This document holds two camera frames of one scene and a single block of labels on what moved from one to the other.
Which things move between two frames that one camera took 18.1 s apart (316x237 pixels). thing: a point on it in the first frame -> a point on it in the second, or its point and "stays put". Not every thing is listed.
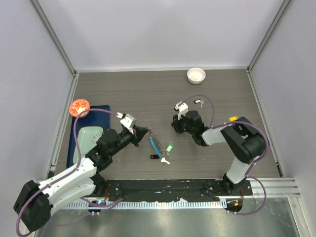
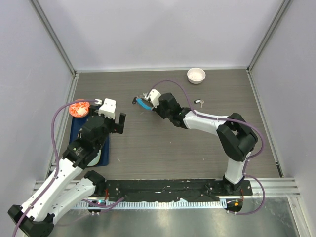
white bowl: [195, 75] stays put
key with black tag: [197, 101] stays put
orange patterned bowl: [77, 105] stays put
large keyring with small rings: [156, 143] -> [140, 101]
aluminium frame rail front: [275, 187] stays put
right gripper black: [176, 124] -> [157, 110]
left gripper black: [138, 133] -> [116, 127]
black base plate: [159, 190] stays put
